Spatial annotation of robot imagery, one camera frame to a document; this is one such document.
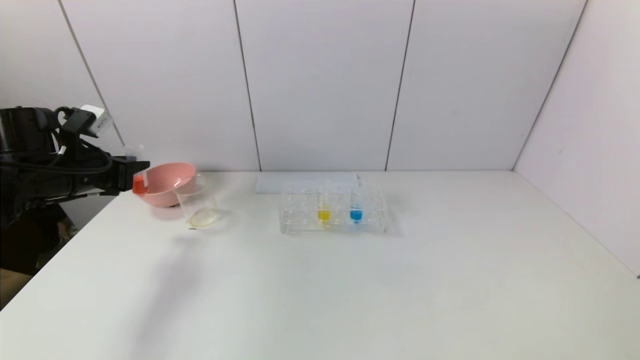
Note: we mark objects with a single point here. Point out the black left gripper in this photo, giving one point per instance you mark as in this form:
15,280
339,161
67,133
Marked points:
121,175

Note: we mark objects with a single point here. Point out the test tube with red pigment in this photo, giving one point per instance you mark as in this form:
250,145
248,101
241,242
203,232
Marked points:
139,186

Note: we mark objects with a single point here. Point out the black and orange left arm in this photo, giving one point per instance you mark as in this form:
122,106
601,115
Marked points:
30,170

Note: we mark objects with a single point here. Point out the clear glass beaker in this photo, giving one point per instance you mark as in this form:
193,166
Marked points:
200,210

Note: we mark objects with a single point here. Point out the test tube with yellow pigment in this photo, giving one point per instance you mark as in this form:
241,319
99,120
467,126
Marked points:
324,215

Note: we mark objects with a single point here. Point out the test tube with blue pigment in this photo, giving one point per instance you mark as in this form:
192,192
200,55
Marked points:
356,215

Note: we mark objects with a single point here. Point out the clear acrylic test tube rack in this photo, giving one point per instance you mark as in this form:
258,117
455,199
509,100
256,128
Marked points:
372,210

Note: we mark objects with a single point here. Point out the pink plastic bowl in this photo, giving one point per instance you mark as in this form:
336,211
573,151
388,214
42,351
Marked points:
167,187

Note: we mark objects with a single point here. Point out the white paper sheet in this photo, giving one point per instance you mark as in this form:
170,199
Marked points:
272,184

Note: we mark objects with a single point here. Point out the dark background furniture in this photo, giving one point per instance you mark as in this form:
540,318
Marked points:
30,245

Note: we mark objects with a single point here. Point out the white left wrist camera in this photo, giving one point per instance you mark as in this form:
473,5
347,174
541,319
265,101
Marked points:
97,120

